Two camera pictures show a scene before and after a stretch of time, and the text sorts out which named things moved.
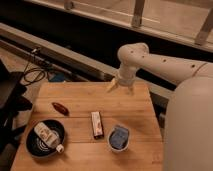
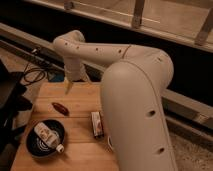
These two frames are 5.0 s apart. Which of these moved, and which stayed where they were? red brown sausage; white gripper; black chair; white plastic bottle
Moved: white gripper
Stayed: red brown sausage; black chair; white plastic bottle
